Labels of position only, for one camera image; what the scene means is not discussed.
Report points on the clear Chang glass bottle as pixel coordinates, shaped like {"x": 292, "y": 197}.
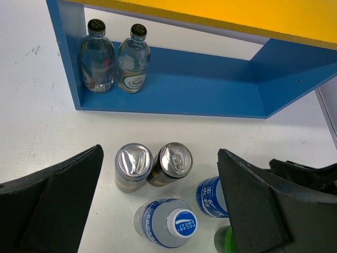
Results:
{"x": 133, "y": 59}

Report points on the clear glass bottle black cap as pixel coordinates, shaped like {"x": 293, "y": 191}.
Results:
{"x": 97, "y": 58}

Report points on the grey beverage can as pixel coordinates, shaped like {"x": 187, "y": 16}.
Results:
{"x": 133, "y": 164}

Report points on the green glass bottle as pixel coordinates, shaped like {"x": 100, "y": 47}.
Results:
{"x": 224, "y": 240}

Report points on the black gold beverage can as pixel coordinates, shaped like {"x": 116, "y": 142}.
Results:
{"x": 173, "y": 162}

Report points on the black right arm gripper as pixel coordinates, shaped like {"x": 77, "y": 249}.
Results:
{"x": 289, "y": 207}

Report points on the blue and yellow shelf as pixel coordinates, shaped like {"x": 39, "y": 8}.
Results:
{"x": 180, "y": 82}

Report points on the blue label plastic bottle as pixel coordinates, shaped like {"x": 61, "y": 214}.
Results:
{"x": 210, "y": 198}

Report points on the Pocari Sweat plastic bottle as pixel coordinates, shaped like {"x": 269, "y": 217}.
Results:
{"x": 167, "y": 222}

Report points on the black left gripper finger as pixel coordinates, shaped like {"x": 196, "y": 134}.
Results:
{"x": 46, "y": 211}

